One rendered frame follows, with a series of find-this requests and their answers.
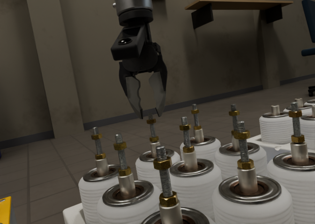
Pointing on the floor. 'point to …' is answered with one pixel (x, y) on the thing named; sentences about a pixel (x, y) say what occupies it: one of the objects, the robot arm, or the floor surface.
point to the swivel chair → (308, 4)
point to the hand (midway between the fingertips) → (149, 112)
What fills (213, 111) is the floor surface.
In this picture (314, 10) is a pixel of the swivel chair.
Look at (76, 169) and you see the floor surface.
